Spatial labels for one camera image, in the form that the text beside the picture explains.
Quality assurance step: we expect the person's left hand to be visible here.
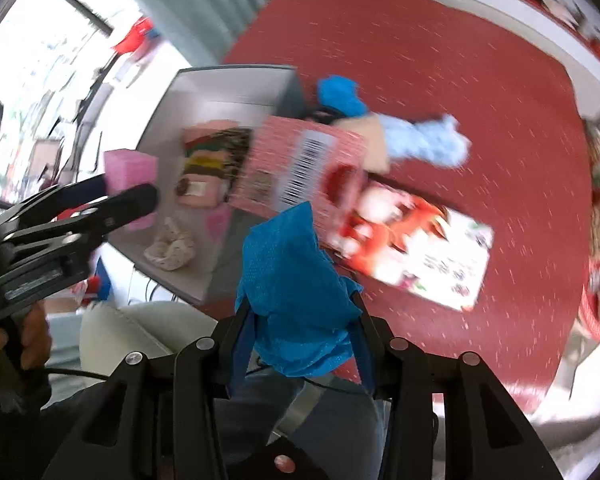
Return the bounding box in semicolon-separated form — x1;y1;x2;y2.
0;305;52;371

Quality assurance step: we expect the pink patterned carton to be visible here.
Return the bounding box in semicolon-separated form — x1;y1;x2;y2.
227;115;381;256

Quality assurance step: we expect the red round tray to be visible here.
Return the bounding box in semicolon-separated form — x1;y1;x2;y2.
577;110;600;343

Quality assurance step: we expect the white printed carton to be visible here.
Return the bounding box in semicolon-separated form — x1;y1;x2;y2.
325;180;495;312

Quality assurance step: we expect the black cable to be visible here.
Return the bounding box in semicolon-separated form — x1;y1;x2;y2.
42;366;116;382

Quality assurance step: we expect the white patterned scrunchie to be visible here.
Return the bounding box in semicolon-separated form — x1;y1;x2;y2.
144;217;197;272

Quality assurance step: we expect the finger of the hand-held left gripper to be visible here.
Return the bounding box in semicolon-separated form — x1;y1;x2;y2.
0;174;108;226
0;183;160;261

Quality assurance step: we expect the striped knit hat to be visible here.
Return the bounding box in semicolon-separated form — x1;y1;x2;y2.
174;120;253;208

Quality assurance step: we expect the grey storage box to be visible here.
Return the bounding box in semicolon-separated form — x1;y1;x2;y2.
107;64;311;306

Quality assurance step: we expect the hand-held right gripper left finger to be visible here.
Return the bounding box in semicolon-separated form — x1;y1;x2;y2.
42;305;261;480

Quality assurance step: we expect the light blue fluffy cloth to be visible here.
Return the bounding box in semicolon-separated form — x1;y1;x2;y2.
380;114;472;168

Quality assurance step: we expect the pink sponge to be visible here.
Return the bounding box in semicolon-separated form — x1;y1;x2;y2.
103;149;159;231

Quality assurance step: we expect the beige knit cloth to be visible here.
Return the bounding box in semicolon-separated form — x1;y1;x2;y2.
352;112;392;173

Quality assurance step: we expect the red plastic basin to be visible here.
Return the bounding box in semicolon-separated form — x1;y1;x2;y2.
112;16;156;56

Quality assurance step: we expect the leopard print cloth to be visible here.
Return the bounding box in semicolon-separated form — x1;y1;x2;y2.
207;127;253;186

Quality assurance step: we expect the pale green curtain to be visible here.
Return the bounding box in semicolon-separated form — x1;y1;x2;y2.
102;0;291;66

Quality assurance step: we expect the blue mesh cloth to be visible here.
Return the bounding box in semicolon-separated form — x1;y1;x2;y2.
235;201;363;378
316;76;370;118

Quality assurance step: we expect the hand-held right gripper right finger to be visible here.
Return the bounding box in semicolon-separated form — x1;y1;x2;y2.
349;292;563;480

